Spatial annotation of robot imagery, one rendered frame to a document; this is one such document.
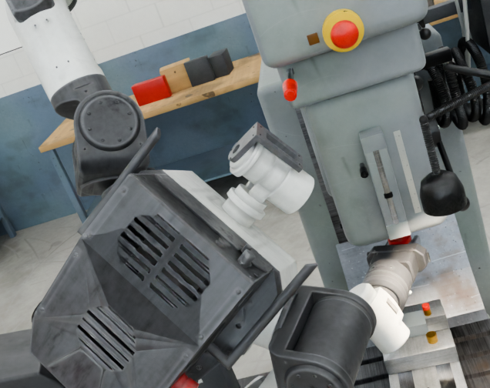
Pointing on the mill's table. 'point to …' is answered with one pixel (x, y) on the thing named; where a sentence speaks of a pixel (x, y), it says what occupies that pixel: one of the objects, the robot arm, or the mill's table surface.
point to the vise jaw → (421, 353)
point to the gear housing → (357, 66)
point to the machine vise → (451, 370)
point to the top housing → (302, 12)
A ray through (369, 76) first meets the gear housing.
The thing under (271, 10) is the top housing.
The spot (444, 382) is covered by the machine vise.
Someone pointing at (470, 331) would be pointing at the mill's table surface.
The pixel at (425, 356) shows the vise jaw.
